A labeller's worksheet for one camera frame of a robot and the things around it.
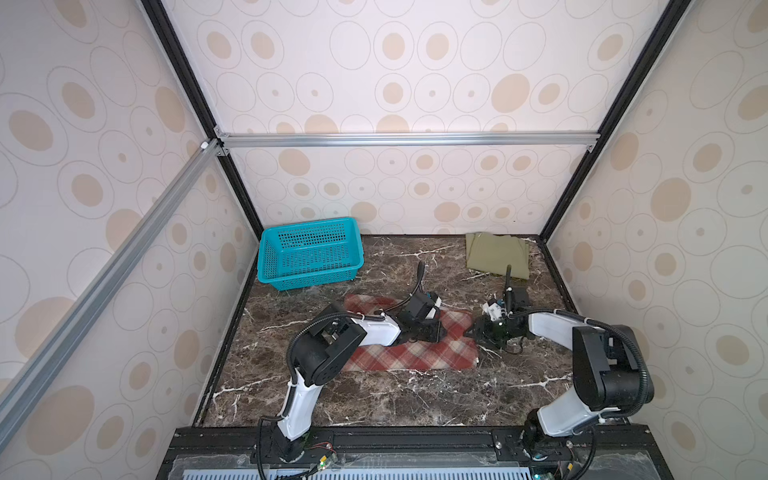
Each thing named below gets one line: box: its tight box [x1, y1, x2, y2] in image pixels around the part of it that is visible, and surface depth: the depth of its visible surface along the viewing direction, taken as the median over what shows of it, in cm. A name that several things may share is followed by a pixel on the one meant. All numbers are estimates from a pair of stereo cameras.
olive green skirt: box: [466, 232, 530, 280], surface depth 116 cm
